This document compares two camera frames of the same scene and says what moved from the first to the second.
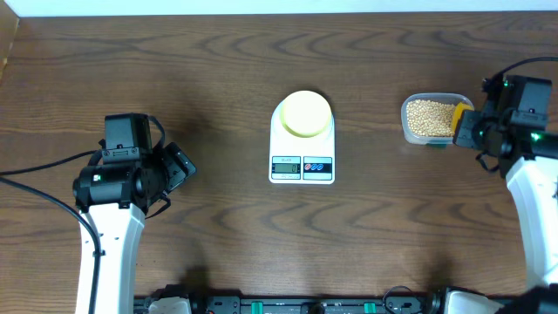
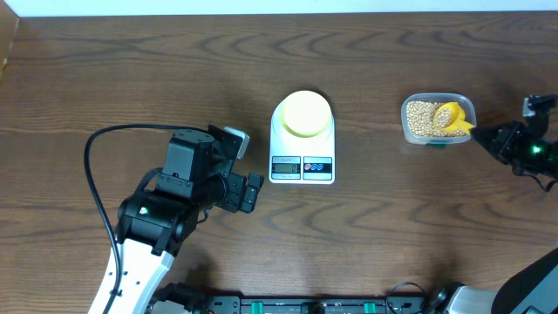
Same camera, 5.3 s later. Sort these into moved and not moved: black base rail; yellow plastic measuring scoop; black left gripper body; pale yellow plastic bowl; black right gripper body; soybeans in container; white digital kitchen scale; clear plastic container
Moved: black right gripper body; black left gripper body; yellow plastic measuring scoop
Not moved: white digital kitchen scale; soybeans in container; black base rail; clear plastic container; pale yellow plastic bowl
